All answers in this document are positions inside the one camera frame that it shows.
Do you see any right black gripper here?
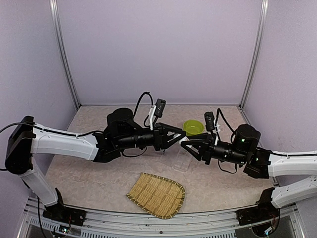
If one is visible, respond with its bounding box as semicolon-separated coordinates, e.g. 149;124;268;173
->
181;132;248;165

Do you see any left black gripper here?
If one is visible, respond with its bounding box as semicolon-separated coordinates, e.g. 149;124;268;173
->
117;123;187;152

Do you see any clear plastic pill organizer box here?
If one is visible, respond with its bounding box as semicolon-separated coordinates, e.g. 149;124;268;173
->
158;146;192;172

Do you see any white capped pill bottle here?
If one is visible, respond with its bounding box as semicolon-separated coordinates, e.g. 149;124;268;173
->
170;133;189;143

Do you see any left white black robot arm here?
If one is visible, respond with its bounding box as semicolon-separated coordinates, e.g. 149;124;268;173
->
5;108;186;224

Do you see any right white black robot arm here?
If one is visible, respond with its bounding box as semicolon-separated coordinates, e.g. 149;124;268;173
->
180;124;317;221

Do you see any green plastic bowl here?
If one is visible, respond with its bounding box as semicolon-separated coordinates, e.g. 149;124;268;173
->
183;119;204;136

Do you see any woven bamboo tray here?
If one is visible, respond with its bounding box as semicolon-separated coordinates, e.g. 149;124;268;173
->
126;173;186;220

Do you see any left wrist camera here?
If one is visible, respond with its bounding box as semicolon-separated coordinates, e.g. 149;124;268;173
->
148;99;166;130

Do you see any right aluminium frame post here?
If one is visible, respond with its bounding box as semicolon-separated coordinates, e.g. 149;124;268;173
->
239;0;269;111

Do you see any aluminium frame post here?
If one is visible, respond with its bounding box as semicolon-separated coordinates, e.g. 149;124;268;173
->
239;0;269;111
49;0;81;110

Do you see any left aluminium frame post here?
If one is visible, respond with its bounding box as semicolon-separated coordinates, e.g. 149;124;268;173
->
49;0;81;110

